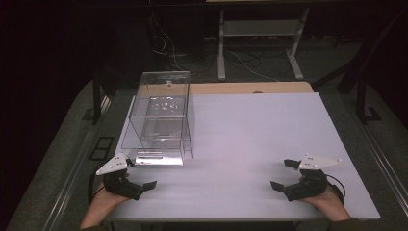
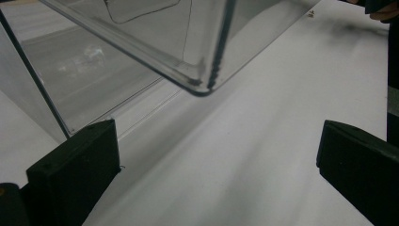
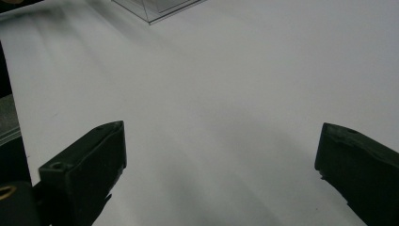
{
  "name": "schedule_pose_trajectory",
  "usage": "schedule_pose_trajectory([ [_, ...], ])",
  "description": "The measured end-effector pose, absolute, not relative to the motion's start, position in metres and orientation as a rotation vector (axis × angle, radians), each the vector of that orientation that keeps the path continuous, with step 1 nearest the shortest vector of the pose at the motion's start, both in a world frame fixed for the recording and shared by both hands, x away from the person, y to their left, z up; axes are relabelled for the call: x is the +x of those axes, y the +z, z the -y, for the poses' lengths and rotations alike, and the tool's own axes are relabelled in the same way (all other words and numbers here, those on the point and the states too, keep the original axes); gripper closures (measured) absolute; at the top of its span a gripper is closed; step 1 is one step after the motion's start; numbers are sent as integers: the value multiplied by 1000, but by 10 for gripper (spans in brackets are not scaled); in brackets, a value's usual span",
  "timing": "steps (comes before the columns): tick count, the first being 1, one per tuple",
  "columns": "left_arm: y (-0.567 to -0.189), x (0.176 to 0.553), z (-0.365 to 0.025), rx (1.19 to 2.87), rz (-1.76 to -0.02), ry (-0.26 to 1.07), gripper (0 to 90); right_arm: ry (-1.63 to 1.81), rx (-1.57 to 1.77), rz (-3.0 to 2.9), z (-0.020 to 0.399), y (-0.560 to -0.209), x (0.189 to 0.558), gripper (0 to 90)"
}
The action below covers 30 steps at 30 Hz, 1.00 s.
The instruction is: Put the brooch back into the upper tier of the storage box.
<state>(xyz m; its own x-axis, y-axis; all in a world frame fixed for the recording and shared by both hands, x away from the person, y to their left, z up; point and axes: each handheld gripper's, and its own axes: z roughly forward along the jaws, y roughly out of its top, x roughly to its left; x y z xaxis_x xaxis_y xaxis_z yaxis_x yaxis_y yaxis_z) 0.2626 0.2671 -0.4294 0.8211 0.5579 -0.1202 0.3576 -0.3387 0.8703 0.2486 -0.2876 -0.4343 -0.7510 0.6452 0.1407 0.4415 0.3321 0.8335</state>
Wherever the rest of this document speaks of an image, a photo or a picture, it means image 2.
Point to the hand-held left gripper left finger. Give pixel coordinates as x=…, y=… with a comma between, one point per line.
x=73, y=172

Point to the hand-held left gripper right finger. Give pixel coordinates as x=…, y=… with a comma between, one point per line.
x=360, y=169

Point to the clear plastic storage box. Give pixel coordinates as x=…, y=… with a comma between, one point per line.
x=94, y=62

